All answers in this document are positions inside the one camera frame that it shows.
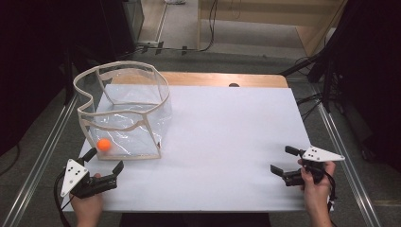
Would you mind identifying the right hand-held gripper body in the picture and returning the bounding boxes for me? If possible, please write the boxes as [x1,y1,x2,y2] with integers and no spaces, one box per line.
[282,146,346,187]

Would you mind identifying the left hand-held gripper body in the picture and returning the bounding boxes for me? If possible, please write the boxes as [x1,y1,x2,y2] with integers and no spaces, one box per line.
[60,158,118,200]

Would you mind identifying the orange ball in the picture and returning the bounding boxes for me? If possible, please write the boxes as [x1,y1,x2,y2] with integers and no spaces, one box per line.
[96,138,112,152]

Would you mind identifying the transparent storage box beige trim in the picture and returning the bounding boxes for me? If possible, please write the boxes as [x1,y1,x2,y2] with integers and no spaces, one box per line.
[73,60,173,161]

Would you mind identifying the person's left hand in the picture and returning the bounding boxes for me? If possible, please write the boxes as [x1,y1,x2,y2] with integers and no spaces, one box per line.
[69,188,105,221]

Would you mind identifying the person's right hand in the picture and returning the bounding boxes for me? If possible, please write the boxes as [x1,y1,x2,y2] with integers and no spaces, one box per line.
[297,159,337,216]

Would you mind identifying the white board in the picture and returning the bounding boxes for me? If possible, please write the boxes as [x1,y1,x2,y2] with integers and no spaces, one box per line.
[60,83,321,213]

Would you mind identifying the black metal stand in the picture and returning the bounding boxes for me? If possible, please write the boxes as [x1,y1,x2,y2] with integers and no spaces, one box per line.
[279,51,336,114]

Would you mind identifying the black curtain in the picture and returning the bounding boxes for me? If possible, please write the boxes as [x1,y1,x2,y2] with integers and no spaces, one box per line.
[324,0,401,173]
[0,0,127,157]

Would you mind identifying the wooden table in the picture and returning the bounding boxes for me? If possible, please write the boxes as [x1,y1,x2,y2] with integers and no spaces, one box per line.
[110,71,289,89]

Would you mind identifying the light wooden furniture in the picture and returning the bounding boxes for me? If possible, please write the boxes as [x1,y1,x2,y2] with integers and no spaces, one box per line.
[197,0,348,59]

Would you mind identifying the dark cabinet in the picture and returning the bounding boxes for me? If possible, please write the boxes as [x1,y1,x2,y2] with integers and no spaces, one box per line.
[122,0,146,49]

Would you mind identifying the left hand-held gripper black cable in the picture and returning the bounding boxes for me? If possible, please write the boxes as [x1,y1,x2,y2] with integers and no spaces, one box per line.
[53,172,74,227]

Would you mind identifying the hand-held gripper black cable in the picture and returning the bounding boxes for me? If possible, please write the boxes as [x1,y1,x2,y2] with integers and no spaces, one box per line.
[53,172,74,227]
[321,171,339,213]

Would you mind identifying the aluminium rail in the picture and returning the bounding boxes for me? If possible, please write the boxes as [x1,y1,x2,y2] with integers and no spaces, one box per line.
[0,94,79,227]
[316,102,383,227]

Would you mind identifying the right hand-held gripper black cable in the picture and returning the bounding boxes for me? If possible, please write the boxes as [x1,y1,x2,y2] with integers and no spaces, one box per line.
[321,171,339,213]

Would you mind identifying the black floor cables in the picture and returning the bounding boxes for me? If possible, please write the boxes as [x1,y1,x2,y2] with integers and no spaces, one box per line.
[295,92,325,123]

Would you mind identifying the black floor cable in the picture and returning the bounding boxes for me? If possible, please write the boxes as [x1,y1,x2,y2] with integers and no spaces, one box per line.
[0,144,21,177]

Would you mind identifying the black hanging cable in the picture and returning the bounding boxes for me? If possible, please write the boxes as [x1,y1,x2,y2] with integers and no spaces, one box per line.
[199,0,219,53]

